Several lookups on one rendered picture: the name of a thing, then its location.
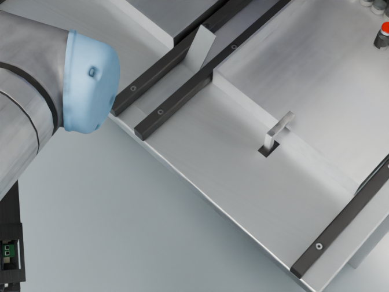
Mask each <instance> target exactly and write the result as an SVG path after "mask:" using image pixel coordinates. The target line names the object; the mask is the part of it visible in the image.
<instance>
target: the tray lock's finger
mask: <svg viewBox="0 0 389 292"><path fill-rule="evenodd" d="M294 117H295V114H293V113H292V112H291V111H289V112H288V113H287V114H286V115H285V116H284V117H283V118H282V119H281V120H280V121H279V122H278V123H277V124H276V125H275V126H273V127H272V128H271V129H272V130H273V131H274V132H276V135H277V134H278V133H279V132H280V131H281V130H282V129H283V128H284V127H285V126H286V125H287V124H288V123H289V122H290V121H291V120H292V119H293V118H294Z"/></svg>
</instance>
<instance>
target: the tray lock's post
mask: <svg viewBox="0 0 389 292"><path fill-rule="evenodd" d="M275 137H276V132H274V131H273V130H272V129H270V130H269V131H268V132H267V133H266V137H265V142H264V145H263V149H264V150H265V151H266V152H267V153H269V152H270V151H271V150H272V149H273V144H274V140H275Z"/></svg>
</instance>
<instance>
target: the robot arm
mask: <svg viewBox="0 0 389 292"><path fill-rule="evenodd" d="M119 78H120V63H119V58H118V55H117V53H116V52H115V50H114V49H113V48H112V47H111V46H110V45H108V44H106V43H103V42H100V41H97V40H95V39H92V38H89V37H86V36H84V35H81V34H78V33H77V31H76V30H72V29H70V31H67V30H64V29H61V28H58V27H54V26H52V25H48V24H45V23H41V22H38V21H35V20H31V19H28V18H25V17H21V16H18V15H15V14H12V13H8V12H5V11H3V10H0V292H21V291H20V289H21V287H20V282H26V278H25V260H24V242H23V223H22V222H21V221H20V202H19V184H18V178H19V177H20V176H21V175H22V173H23V172H24V171H25V169H26V168H27V167H28V166H29V164H30V163H31V162H32V161H33V160H34V158H35V157H36V156H37V154H38V153H39V152H40V151H41V149H42V148H43V147H44V146H45V144H46V143H47V142H48V141H49V139H50V138H51V137H52V136H53V135H54V133H55V132H56V131H57V130H58V128H59V127H63V128H64V129H65V131H68V132H71V131H75V132H80V133H83V134H89V133H91V132H93V131H95V130H97V129H98V128H99V127H100V126H101V125H102V124H103V123H104V121H105V120H106V118H107V116H108V115H109V113H110V111H111V108H112V106H113V103H114V101H115V97H116V94H117V90H118V85H119ZM18 241H19V248H20V266H21V269H19V253H18Z"/></svg>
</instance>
